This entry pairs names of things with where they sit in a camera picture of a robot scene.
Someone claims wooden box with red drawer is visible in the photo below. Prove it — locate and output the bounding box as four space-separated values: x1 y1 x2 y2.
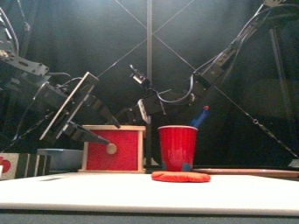
79 124 147 173

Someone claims blue tool with red tip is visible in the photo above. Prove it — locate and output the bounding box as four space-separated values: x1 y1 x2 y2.
189 105 211 129

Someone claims red plastic cup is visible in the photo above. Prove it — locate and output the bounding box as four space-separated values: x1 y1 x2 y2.
156 125 200 172

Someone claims toy block with red heart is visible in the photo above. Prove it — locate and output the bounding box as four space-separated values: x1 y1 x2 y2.
0 152 52 180

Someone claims white cutting board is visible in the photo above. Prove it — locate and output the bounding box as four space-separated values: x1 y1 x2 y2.
0 171 299 217

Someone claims brown rectangular tray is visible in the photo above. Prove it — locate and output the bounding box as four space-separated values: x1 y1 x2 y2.
191 168 299 179

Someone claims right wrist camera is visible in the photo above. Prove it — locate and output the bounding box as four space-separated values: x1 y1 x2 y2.
128 64 153 90

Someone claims vertical metal frame pole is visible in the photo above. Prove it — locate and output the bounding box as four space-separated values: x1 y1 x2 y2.
144 0 155 168

